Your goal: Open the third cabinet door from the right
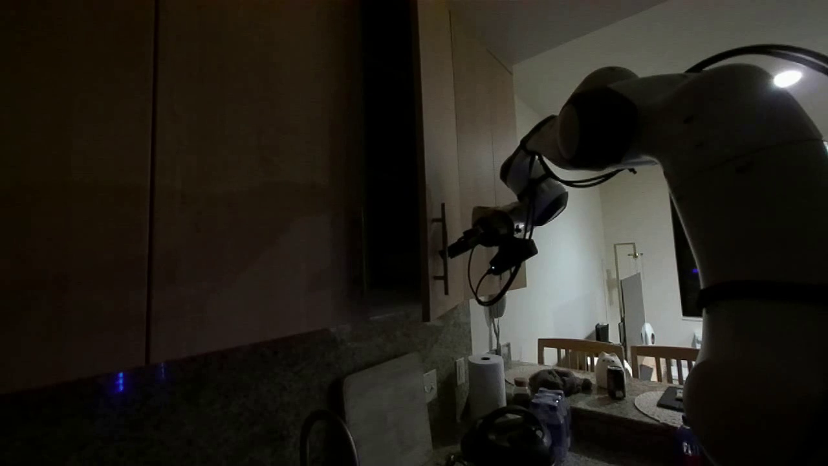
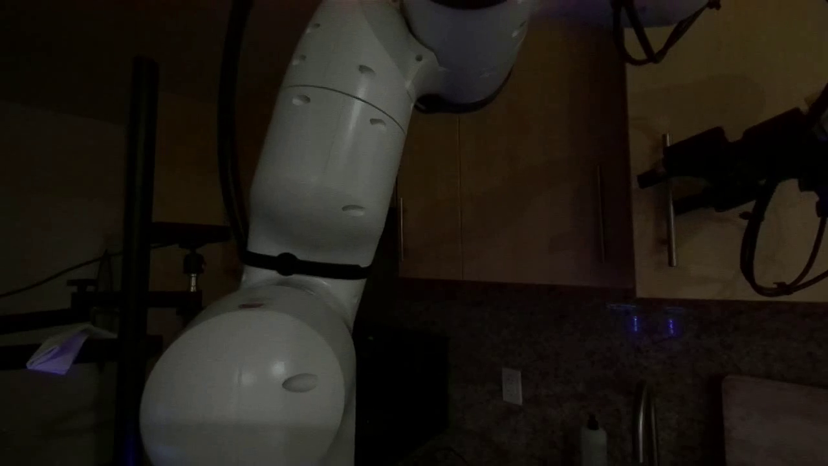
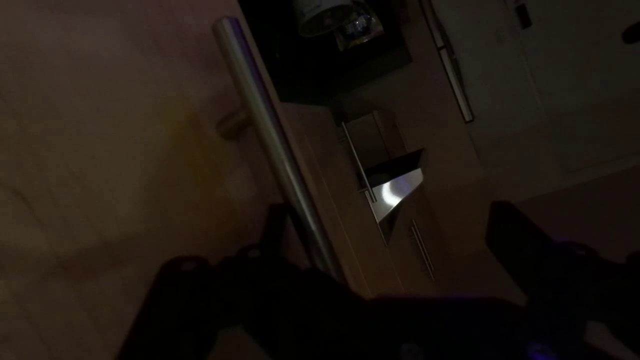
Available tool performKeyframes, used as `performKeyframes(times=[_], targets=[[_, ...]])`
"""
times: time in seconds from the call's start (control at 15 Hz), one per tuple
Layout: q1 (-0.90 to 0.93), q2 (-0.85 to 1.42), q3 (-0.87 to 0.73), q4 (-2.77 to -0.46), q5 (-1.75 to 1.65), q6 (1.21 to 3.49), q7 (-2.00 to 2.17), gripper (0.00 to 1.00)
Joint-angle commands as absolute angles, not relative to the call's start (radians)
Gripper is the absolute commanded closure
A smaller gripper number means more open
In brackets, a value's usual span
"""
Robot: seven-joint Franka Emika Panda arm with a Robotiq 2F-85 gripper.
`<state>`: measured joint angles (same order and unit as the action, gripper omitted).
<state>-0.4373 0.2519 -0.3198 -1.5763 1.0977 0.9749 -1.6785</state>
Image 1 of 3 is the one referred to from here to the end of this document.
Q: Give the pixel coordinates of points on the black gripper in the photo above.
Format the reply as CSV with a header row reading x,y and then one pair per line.
x,y
498,225

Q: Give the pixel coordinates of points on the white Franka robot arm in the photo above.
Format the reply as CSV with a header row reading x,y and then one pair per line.
x,y
751,216

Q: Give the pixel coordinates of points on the white paper towel roll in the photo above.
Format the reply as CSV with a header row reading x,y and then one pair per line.
x,y
486,387

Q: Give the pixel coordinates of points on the dark pile of items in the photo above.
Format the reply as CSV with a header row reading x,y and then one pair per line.
x,y
557,381

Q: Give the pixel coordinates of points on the white standing panel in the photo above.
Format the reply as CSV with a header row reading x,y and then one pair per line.
x,y
634,312

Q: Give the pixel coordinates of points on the pale cutting board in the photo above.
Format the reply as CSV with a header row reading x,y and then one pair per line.
x,y
388,414

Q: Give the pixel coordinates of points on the white countertop jug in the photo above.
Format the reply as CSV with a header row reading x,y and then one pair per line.
x,y
612,380

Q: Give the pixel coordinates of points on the dark window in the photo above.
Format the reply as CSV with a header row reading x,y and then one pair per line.
x,y
687,275

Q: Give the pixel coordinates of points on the round pale placemat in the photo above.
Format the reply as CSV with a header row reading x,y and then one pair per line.
x,y
646,411

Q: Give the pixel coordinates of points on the metal kitchen faucet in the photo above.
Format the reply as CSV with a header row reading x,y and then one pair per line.
x,y
302,440

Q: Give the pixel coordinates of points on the black flat tablet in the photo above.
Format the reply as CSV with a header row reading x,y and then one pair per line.
x,y
670,399

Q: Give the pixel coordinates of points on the white wall outlet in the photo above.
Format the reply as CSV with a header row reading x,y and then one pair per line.
x,y
429,383

